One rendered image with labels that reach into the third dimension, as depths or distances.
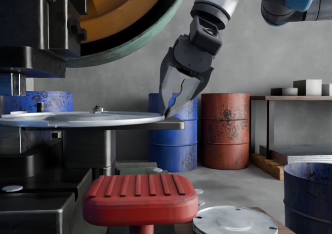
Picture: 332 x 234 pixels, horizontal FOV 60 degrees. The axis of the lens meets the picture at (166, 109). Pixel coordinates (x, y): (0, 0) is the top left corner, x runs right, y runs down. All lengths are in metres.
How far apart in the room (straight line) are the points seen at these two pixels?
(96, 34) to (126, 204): 0.74
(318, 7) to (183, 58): 0.31
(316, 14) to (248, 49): 3.46
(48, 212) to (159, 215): 0.18
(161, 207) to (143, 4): 0.77
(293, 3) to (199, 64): 0.19
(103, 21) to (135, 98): 2.98
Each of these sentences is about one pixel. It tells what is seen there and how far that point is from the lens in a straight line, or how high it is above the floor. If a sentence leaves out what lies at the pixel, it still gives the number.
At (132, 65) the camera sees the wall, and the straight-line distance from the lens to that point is 3.84.
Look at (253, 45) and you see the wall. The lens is 4.17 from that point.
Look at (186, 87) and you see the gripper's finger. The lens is 0.51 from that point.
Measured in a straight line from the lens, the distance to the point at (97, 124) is 0.39.
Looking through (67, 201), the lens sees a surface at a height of 0.70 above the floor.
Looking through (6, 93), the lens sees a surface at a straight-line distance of 0.54.
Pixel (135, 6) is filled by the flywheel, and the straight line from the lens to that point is 0.89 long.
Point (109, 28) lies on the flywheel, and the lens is 0.88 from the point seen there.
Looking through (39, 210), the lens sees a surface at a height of 0.70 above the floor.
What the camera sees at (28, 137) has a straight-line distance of 0.51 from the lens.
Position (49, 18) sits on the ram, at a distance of 0.51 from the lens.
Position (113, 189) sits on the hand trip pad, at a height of 0.76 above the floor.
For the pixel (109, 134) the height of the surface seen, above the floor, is 0.76.
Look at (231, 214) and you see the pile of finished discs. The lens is 1.17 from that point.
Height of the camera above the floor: 0.82
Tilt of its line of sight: 2 degrees down
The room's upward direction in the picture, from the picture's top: straight up
